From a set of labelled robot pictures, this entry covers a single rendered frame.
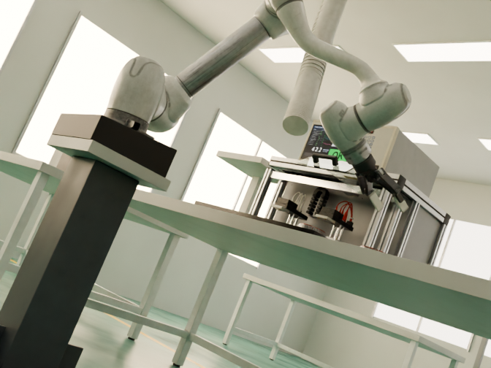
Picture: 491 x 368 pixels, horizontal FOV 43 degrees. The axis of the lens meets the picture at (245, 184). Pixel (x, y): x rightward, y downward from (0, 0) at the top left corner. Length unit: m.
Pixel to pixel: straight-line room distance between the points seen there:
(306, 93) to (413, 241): 1.67
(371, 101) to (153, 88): 0.73
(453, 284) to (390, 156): 0.90
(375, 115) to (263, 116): 6.73
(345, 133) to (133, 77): 0.73
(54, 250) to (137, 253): 5.68
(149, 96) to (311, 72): 2.07
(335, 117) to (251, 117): 6.53
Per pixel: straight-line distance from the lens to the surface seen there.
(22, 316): 2.07
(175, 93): 2.32
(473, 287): 1.72
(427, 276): 1.78
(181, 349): 3.65
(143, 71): 2.17
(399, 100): 2.00
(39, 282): 2.05
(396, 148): 2.55
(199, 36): 7.96
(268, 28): 2.37
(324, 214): 2.43
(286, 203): 2.57
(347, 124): 2.03
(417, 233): 2.58
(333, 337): 10.04
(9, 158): 3.79
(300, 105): 3.88
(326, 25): 4.30
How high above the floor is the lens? 0.47
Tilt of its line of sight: 10 degrees up
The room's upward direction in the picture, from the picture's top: 22 degrees clockwise
